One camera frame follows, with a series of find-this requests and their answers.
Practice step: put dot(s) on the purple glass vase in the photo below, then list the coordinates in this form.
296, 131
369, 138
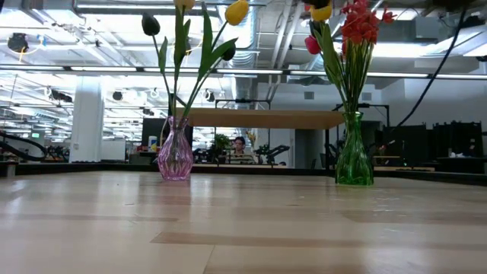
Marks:
176, 160

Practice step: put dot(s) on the black tulip with bare stem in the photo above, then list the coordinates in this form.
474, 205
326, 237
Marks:
228, 54

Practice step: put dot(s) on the green glass vase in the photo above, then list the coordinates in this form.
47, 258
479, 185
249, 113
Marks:
354, 167

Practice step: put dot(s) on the red artificial tulip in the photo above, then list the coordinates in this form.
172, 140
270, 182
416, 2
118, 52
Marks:
312, 45

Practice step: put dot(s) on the yellow artificial tulip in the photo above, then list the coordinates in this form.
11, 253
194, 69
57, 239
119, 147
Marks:
321, 13
236, 11

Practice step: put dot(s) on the orange artificial flower bunch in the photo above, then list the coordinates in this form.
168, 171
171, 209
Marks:
361, 23

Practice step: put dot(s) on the black background robot arm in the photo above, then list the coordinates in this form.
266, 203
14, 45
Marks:
274, 152

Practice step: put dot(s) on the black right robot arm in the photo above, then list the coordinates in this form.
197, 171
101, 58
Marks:
451, 3

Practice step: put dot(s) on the wooden shelf with black legs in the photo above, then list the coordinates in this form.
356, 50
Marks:
266, 118

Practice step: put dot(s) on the person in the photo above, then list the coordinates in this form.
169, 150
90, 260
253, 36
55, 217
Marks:
239, 145

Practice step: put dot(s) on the green potted plant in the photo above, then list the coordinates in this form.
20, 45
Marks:
221, 141

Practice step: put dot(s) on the white and yellow bottle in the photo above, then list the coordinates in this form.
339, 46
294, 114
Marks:
153, 142

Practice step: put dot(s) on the black monitor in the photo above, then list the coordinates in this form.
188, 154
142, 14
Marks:
152, 127

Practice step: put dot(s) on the white pillar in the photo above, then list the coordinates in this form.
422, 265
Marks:
87, 114

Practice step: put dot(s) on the black cabinets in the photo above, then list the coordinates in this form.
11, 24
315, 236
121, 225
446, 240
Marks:
456, 141

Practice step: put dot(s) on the silver ribbed ventilation duct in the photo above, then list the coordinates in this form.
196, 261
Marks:
247, 38

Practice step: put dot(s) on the long ceiling light rail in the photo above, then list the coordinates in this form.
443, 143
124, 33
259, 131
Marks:
95, 69

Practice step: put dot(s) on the silver slanted ventilation duct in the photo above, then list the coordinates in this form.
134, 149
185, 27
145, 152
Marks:
380, 5

